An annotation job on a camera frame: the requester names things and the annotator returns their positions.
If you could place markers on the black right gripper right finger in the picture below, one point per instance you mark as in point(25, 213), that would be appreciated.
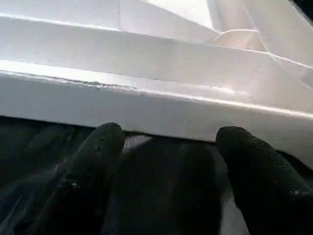
point(264, 186)

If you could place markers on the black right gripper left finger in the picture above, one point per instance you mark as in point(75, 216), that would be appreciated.
point(83, 181)

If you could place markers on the white plastic table top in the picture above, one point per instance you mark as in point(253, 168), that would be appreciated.
point(146, 73)

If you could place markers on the black plastic mat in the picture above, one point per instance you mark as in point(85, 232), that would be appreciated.
point(171, 176)

